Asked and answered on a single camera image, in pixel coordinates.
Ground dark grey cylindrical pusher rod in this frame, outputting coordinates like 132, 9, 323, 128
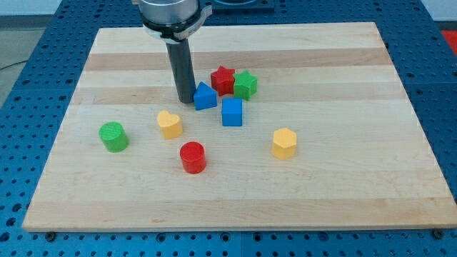
166, 39, 196, 104

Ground blue cube block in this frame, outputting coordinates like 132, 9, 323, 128
221, 99, 243, 126

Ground red star block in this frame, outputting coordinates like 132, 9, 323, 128
210, 66, 236, 96

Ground blue triangular prism block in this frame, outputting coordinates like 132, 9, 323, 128
194, 82, 217, 111

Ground green star block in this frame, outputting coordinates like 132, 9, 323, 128
233, 70, 258, 101

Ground yellow heart block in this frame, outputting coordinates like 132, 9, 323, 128
156, 110, 184, 139

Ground red cylinder block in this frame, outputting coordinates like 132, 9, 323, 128
179, 141, 206, 174

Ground green cylinder block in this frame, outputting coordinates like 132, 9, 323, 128
99, 121, 129, 153

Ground light wooden board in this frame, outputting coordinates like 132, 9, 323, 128
22, 22, 456, 232

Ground yellow hexagon block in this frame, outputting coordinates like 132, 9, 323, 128
271, 128, 297, 160

